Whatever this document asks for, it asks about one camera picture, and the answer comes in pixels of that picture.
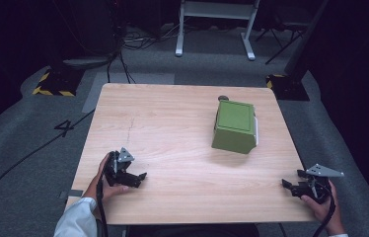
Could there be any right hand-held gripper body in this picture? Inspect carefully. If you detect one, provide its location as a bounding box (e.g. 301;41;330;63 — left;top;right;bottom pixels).
304;163;345;204

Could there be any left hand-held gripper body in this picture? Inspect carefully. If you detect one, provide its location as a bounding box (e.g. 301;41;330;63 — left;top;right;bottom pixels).
104;146;136;186

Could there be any person's left hand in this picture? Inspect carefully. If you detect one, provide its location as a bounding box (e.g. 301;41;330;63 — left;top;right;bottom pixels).
83;152;130;203

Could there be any person's right hand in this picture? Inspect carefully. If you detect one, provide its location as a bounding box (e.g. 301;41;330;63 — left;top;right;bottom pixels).
300;179;346;236

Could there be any green box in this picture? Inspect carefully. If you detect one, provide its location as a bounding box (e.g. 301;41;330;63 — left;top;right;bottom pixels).
210;99;259;155

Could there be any black yellow striped base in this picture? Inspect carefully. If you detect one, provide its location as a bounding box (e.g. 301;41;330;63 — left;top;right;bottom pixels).
265;73;311;102
32;66;86;98

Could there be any black tripod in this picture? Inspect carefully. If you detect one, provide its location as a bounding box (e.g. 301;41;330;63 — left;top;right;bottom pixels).
255;21;307;66

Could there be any white metal stand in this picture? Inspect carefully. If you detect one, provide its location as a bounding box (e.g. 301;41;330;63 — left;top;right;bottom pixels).
175;0;261;62

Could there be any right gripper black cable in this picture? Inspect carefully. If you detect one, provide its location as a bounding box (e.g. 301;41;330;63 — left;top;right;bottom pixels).
312;186;337;237

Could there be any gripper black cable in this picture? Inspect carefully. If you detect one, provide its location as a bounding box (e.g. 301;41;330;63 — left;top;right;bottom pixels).
96;176;110;237
312;186;337;237

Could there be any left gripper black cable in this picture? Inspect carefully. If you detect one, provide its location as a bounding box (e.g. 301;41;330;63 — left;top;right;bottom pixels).
96;176;110;237

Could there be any long black floor cable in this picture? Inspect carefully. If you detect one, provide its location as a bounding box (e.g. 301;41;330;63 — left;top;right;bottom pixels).
0;109;96;215

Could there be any bundle of black floor cables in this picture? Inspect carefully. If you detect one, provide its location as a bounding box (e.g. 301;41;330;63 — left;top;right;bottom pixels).
106;23;181;85

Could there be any dark slanted metal post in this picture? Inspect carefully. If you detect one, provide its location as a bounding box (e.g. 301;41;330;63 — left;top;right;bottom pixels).
283;0;331;77

